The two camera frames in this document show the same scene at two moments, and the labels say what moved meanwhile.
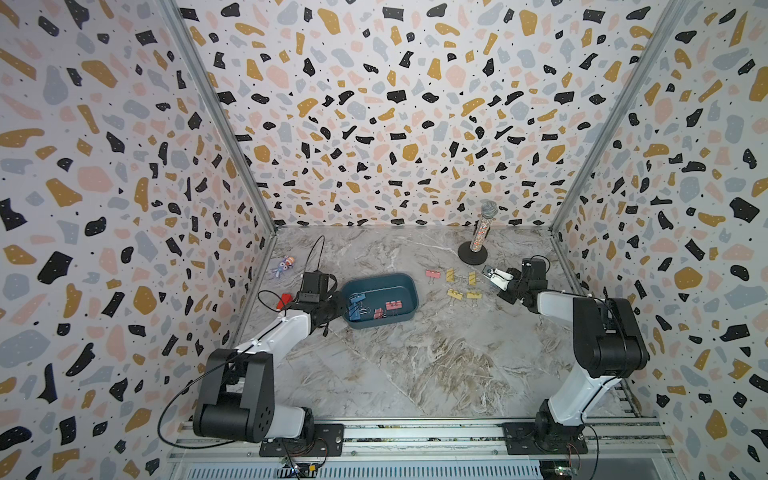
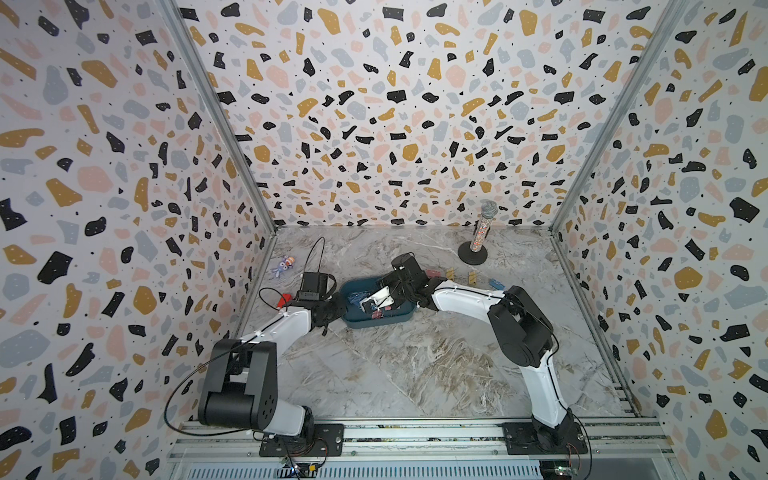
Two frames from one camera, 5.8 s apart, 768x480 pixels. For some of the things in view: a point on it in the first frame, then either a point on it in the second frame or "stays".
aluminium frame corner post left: x=218 y=109 stays
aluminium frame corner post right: x=663 y=35 stays
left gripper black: x=338 y=301 stays
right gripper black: x=505 y=296 -> x=388 y=278
